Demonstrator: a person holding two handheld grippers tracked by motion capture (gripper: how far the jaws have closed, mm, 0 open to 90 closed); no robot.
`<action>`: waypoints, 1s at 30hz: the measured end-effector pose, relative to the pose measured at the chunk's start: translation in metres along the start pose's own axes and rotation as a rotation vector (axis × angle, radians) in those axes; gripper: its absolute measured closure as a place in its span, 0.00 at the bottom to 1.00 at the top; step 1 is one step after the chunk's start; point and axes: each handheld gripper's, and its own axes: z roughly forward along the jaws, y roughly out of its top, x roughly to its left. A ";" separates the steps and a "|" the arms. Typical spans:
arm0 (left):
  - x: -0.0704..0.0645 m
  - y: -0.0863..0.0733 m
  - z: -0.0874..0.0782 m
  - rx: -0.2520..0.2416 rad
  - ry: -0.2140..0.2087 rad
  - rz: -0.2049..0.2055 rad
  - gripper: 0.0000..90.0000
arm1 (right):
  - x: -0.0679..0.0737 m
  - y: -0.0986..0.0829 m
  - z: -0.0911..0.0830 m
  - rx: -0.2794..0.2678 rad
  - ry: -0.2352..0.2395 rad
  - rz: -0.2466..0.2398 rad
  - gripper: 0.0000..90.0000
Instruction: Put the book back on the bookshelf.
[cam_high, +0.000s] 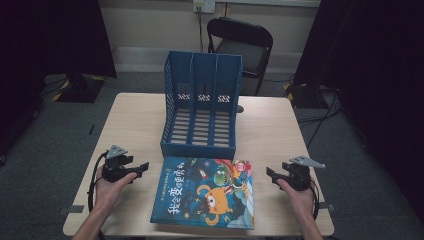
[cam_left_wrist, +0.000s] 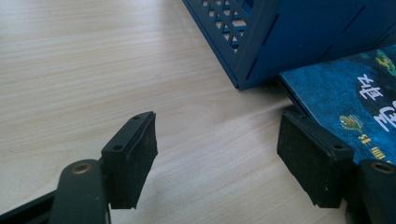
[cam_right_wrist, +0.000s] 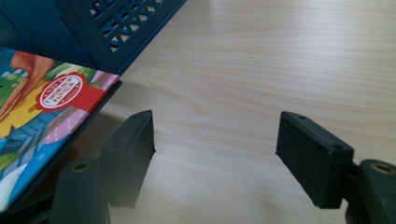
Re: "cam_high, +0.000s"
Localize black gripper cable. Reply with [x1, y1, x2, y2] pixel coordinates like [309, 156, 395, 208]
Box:
[87, 151, 110, 214]
[308, 178, 322, 221]

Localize white wall socket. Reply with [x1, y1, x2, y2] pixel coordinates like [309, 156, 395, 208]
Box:
[193, 0, 216, 14]

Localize blue picture book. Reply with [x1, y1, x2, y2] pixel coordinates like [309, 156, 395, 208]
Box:
[149, 156, 255, 231]

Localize person's right hand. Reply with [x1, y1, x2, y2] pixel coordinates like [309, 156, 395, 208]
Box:
[276, 178, 317, 218]

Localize black wall socket cable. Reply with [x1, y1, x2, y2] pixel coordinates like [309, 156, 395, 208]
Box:
[197, 9, 205, 53]

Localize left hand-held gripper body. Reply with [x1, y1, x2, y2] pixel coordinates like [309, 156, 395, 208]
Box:
[101, 144, 138, 184]

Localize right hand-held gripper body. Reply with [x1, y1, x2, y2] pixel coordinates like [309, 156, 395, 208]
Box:
[281, 155, 326, 192]

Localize person's left hand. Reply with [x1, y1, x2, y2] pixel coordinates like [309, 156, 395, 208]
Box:
[94, 166, 138, 214]

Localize black floor cables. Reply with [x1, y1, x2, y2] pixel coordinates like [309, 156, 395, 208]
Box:
[296, 89, 344, 149]

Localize black stand base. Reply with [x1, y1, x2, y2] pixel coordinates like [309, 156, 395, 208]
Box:
[51, 68, 107, 104]
[283, 82, 338, 109]

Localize black curtain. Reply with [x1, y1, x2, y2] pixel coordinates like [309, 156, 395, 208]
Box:
[0, 0, 118, 158]
[293, 0, 424, 221]

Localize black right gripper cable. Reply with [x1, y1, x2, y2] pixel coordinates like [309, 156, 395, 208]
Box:
[308, 178, 322, 221]

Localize black folding chair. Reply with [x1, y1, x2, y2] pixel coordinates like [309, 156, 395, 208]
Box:
[206, 17, 274, 97]

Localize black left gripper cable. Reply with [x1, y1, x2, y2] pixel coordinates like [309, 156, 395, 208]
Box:
[87, 151, 110, 214]

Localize blue plastic file rack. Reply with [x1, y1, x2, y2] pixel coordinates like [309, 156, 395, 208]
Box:
[159, 50, 244, 160]

